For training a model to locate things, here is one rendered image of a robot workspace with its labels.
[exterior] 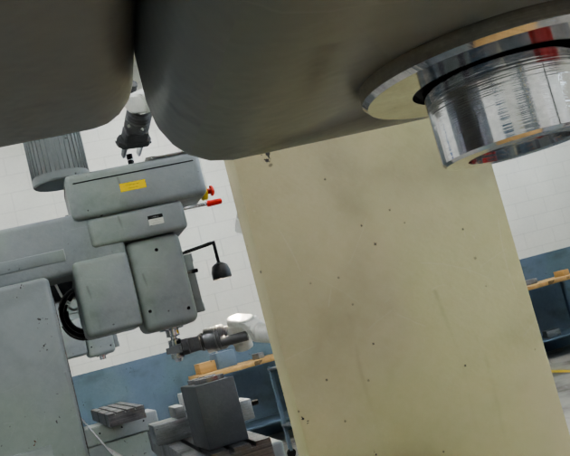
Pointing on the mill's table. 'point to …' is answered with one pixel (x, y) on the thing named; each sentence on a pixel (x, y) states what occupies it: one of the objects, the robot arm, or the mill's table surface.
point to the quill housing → (161, 282)
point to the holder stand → (213, 412)
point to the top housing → (135, 186)
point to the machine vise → (166, 430)
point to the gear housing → (137, 224)
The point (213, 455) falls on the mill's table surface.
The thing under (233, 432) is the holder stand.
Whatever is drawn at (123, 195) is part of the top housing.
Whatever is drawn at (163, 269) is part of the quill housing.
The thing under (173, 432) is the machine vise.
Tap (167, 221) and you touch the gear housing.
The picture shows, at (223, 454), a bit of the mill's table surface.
